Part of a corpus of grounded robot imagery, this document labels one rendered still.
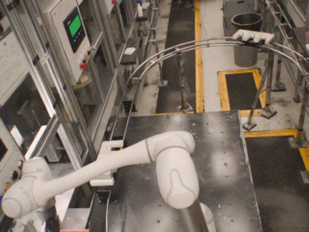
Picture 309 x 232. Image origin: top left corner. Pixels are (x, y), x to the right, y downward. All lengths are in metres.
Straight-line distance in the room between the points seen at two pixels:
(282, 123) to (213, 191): 1.74
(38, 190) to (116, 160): 0.29
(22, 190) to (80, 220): 0.67
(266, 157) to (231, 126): 0.80
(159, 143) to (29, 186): 0.48
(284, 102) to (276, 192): 1.29
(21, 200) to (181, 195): 0.54
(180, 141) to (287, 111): 2.67
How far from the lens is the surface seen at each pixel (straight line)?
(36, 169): 1.36
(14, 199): 1.21
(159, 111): 3.84
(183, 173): 1.09
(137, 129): 2.59
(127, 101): 2.72
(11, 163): 1.44
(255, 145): 3.33
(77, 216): 1.86
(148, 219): 2.01
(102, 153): 2.17
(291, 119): 3.69
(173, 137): 1.22
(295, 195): 2.97
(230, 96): 3.96
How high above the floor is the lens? 2.32
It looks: 38 degrees down
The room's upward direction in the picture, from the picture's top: 11 degrees counter-clockwise
